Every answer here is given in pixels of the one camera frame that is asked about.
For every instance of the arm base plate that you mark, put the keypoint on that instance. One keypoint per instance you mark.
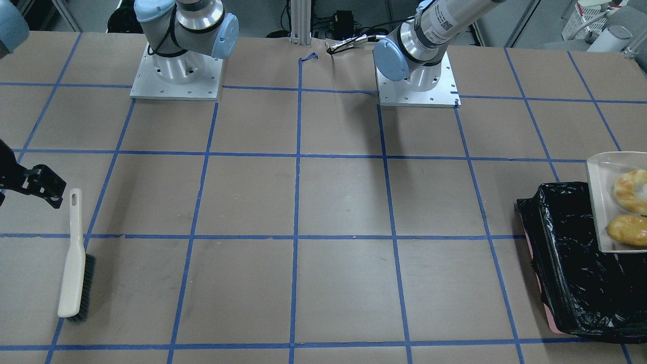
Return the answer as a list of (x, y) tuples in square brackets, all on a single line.
[(431, 87), (188, 77)]

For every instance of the beige plastic dustpan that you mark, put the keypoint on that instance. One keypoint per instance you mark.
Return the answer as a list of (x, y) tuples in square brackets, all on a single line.
[(602, 171)]

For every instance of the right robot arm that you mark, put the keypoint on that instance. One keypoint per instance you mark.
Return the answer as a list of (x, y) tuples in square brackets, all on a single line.
[(187, 43)]

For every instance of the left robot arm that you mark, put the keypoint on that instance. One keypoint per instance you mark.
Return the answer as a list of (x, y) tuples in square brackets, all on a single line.
[(423, 40)]

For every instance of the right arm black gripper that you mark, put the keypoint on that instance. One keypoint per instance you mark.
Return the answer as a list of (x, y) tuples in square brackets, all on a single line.
[(36, 183)]

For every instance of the toy potato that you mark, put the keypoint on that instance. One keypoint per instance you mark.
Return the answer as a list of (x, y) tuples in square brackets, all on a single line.
[(628, 229)]

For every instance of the toy croissant piece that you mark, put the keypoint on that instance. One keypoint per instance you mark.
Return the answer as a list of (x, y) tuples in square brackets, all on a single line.
[(624, 191)]

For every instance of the black bag lined bin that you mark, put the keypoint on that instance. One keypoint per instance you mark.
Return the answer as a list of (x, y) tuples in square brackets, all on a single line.
[(591, 294)]

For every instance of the aluminium frame post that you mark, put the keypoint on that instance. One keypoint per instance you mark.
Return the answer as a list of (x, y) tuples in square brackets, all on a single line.
[(300, 22)]

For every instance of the beige hand brush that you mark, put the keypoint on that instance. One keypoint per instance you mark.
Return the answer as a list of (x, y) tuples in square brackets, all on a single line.
[(79, 267)]

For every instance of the white cylinder container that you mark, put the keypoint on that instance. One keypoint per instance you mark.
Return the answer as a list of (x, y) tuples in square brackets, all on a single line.
[(613, 39)]

